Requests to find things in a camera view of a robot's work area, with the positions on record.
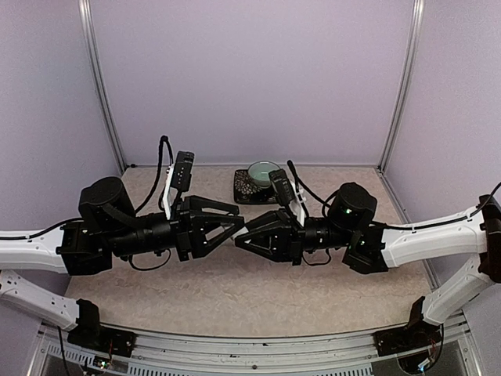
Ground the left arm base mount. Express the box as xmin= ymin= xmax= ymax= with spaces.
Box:
xmin=67 ymin=299 xmax=136 ymax=358

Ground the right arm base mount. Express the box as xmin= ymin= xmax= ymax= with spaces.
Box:
xmin=373 ymin=296 xmax=443 ymax=356

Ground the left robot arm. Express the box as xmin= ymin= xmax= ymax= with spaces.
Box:
xmin=1 ymin=177 xmax=244 ymax=349

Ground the front aluminium rail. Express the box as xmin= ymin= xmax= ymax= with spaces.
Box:
xmin=31 ymin=309 xmax=482 ymax=376

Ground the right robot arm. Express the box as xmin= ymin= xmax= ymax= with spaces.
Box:
xmin=234 ymin=183 xmax=500 ymax=348

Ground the aluminium frame post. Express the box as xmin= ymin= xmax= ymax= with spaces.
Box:
xmin=378 ymin=0 xmax=425 ymax=175
xmin=77 ymin=0 xmax=127 ymax=174

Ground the right aluminium frame post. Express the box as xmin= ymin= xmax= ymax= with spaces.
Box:
xmin=378 ymin=0 xmax=425 ymax=175

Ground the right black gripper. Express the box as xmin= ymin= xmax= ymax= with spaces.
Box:
xmin=233 ymin=207 xmax=354 ymax=266

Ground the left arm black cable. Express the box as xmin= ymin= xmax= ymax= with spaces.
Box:
xmin=135 ymin=135 xmax=175 ymax=215

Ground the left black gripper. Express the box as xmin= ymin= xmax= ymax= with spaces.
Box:
xmin=106 ymin=196 xmax=245 ymax=263

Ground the black floral square plate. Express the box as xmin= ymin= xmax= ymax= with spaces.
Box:
xmin=233 ymin=169 xmax=278 ymax=205

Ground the celadon green bowl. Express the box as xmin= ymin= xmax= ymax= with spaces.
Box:
xmin=247 ymin=161 xmax=280 ymax=188

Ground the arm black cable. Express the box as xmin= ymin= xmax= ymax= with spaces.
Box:
xmin=135 ymin=135 xmax=175 ymax=215
xmin=287 ymin=159 xmax=501 ymax=236

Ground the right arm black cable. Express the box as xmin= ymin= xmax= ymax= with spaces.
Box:
xmin=287 ymin=159 xmax=501 ymax=236

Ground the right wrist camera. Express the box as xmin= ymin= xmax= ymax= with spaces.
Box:
xmin=269 ymin=169 xmax=295 ymax=208

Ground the left aluminium frame post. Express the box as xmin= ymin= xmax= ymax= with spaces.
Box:
xmin=77 ymin=0 xmax=127 ymax=174

